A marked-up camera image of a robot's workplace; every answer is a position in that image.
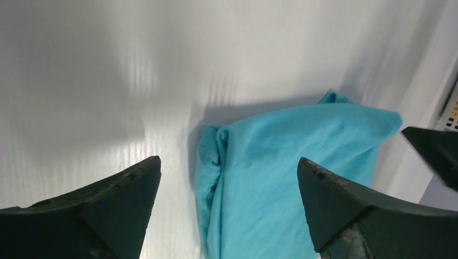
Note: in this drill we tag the turquoise t-shirt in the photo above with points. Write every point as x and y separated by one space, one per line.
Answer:
247 192

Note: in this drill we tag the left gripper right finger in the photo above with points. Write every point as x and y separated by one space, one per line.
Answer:
349 220

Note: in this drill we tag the white plastic basket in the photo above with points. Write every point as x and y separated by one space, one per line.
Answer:
448 117

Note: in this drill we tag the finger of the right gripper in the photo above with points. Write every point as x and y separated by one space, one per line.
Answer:
438 149

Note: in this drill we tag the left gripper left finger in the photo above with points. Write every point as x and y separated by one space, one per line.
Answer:
106 219

